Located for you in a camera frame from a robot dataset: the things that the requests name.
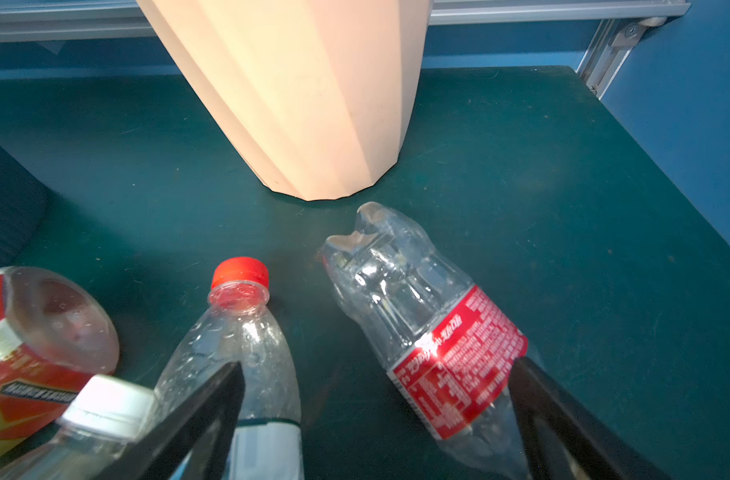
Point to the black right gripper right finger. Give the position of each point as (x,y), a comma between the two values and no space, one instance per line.
(555,428)

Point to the red yellow tea bottle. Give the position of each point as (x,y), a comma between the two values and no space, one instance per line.
(54,336)

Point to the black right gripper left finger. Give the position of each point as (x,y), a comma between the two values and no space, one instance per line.
(198,434)

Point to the clear bottle red cap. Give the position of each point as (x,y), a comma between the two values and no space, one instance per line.
(239,327)

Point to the clear bottle white cap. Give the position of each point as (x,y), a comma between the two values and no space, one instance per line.
(106,417)

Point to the crushed clear bottle red label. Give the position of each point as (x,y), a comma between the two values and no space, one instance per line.
(441,340)

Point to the peach ribbed flower pot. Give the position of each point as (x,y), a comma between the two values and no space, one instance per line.
(316,96)

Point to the blue ribbed trash bin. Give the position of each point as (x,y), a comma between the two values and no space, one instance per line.
(23,203)

